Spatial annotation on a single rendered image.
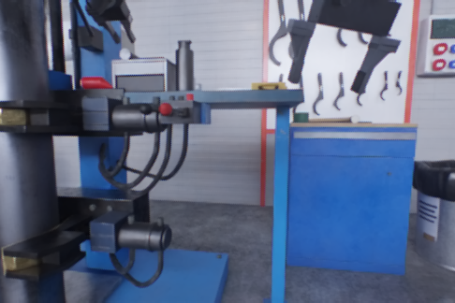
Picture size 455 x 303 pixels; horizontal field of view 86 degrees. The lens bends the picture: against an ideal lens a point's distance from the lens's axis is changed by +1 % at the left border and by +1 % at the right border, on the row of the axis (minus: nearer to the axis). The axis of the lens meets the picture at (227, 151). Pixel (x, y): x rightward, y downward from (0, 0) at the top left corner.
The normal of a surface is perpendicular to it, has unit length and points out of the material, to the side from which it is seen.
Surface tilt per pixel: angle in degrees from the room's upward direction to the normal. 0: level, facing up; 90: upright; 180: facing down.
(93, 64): 90
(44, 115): 90
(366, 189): 90
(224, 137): 90
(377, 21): 114
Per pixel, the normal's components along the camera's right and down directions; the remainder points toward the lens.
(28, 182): 0.76, 0.07
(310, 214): -0.15, 0.11
